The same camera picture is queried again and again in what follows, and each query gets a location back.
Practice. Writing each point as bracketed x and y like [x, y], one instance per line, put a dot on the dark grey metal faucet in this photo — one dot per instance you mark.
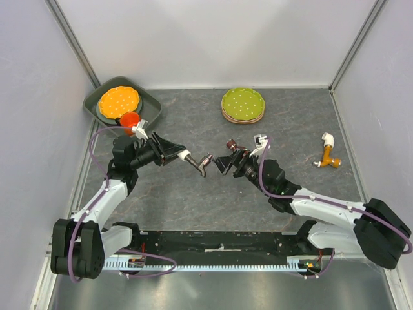
[201, 165]

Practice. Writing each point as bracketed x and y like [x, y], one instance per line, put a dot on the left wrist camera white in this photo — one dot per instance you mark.
[139, 130]

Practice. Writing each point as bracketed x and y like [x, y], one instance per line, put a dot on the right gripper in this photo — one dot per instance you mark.
[240, 159]

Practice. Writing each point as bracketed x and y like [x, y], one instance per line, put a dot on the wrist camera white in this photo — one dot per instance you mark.
[139, 130]
[261, 141]

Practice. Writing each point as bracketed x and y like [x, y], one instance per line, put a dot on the maroon faucet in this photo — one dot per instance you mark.
[236, 150]

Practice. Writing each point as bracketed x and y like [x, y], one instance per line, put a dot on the green polka dot plate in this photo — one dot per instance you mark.
[243, 97]

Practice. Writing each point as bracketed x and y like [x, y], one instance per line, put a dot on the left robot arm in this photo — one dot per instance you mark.
[80, 245]

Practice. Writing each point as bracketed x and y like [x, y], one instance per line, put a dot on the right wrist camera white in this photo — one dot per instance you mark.
[261, 141]

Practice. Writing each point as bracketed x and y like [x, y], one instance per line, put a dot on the grey-green plate under orange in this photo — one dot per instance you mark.
[102, 117]

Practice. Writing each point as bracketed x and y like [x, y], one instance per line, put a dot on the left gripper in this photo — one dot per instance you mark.
[164, 151]

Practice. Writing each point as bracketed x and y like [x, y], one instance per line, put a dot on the dark green square tray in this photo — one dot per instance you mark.
[150, 110]

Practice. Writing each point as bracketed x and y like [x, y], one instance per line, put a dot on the white pvc elbow fitting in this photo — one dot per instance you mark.
[183, 154]

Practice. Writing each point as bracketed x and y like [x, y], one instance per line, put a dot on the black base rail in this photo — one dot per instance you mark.
[219, 248]

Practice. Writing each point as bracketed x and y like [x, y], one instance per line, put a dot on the orange mug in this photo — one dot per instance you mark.
[127, 121]

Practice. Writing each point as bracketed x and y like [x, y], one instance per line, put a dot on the orange faucet with white elbow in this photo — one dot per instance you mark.
[327, 159]

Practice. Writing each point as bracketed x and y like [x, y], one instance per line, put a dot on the orange polka dot plate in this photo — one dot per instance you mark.
[121, 90]

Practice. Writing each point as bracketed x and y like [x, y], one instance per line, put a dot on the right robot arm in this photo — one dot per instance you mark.
[372, 228]

